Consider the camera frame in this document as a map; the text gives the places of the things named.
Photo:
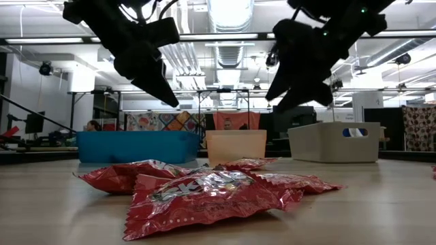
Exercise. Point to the grey plastic bin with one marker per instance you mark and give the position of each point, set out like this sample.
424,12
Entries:
327,146

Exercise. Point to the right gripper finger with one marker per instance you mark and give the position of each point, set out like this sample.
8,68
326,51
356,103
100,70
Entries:
281,83
310,95

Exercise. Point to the wide silver ceiling duct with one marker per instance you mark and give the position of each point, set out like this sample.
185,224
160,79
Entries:
231,20

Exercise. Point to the black diagonal rod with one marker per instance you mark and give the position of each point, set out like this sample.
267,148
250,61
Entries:
17,103

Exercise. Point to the person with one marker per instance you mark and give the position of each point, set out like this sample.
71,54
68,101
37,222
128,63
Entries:
92,126
227,124

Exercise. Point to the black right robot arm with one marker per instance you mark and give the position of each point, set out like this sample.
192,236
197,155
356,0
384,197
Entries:
357,17

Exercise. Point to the blue plastic bin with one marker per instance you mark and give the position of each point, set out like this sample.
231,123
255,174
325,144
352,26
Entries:
136,146

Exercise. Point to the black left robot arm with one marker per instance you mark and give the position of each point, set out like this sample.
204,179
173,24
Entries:
95,17

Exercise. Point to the colourful patchwork quilt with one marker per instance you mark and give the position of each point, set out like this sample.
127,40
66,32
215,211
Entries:
170,120

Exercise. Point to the white pillar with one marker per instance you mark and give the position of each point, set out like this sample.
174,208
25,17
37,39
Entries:
368,102

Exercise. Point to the red object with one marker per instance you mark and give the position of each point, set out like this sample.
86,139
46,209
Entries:
11,131

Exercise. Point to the brown dotted cloth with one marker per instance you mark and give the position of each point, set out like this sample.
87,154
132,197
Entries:
420,126

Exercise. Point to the orange hanging cloth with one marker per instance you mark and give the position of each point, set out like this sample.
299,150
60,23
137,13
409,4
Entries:
236,117

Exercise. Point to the black metal table frame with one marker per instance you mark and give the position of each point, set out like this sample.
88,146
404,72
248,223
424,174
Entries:
72,109

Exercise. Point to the black metal stand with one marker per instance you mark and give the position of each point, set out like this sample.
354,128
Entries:
223,90

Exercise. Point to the black ceiling camera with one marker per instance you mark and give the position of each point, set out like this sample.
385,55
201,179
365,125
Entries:
46,68
269,60
403,58

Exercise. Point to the slim silver ceiling duct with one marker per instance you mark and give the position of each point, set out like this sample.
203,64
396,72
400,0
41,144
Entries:
388,54

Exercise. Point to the white ceiling column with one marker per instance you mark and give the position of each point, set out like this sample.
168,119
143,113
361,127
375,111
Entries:
81,81

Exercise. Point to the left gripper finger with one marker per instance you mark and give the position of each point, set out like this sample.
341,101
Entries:
156,88
164,73

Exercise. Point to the small black monitor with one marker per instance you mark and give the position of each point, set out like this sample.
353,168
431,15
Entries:
34,122

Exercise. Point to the black partition panel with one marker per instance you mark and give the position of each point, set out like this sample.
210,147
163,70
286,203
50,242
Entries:
391,126

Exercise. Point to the orange plastic bin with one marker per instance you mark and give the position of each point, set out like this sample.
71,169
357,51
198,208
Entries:
235,146

